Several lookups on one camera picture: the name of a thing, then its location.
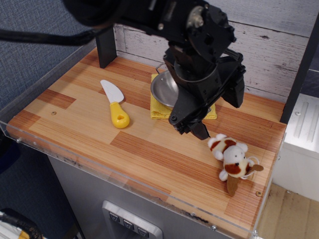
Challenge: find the dark post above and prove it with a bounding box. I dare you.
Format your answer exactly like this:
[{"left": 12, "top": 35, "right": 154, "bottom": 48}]
[
  {"left": 96, "top": 25, "right": 117, "bottom": 68},
  {"left": 280, "top": 16, "right": 319, "bottom": 124}
]

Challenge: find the clear acrylic guard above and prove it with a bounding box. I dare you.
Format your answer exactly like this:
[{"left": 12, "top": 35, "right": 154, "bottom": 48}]
[{"left": 0, "top": 42, "right": 286, "bottom": 239}]

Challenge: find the silver dispenser button panel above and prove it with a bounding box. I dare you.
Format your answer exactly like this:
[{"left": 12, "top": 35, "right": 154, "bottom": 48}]
[{"left": 102, "top": 200, "right": 163, "bottom": 239}]

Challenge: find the white ridged side panel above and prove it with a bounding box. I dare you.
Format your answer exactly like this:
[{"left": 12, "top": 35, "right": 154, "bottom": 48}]
[{"left": 284, "top": 94, "right": 319, "bottom": 159}]

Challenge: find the dark left post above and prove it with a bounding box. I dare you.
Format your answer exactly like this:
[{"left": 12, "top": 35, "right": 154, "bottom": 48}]
[{"left": 96, "top": 25, "right": 117, "bottom": 68}]

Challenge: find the black braided cable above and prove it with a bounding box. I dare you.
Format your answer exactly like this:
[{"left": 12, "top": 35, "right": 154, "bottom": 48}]
[{"left": 0, "top": 24, "right": 113, "bottom": 47}]

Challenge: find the white brown plush dog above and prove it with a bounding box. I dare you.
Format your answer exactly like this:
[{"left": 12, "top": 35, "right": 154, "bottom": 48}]
[{"left": 207, "top": 133, "right": 264, "bottom": 197}]

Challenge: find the yellow handled toy knife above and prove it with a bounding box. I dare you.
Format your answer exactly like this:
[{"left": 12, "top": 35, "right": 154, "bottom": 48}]
[{"left": 100, "top": 80, "right": 130, "bottom": 128}]

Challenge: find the yellow folded cloth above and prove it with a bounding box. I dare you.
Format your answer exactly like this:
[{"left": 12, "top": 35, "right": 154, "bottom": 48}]
[{"left": 150, "top": 73, "right": 218, "bottom": 120}]

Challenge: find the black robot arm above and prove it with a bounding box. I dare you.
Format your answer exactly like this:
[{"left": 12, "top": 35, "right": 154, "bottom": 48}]
[{"left": 64, "top": 0, "right": 245, "bottom": 140}]

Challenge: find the dark right post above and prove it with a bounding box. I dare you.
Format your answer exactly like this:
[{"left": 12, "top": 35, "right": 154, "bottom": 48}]
[{"left": 280, "top": 16, "right": 319, "bottom": 124}]

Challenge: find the stainless steel bowl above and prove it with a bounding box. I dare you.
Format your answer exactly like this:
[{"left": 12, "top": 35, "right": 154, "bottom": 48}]
[{"left": 151, "top": 63, "right": 178, "bottom": 109}]

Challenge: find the grey toy fridge cabinet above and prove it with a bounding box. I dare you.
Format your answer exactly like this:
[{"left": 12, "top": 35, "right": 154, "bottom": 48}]
[{"left": 47, "top": 155, "right": 240, "bottom": 239}]

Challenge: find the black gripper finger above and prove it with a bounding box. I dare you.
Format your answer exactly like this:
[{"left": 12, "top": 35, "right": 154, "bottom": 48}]
[
  {"left": 188, "top": 120, "right": 210, "bottom": 140},
  {"left": 222, "top": 75, "right": 245, "bottom": 108}
]

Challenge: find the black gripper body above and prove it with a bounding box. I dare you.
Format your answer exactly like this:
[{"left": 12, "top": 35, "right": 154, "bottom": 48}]
[{"left": 163, "top": 47, "right": 246, "bottom": 134}]

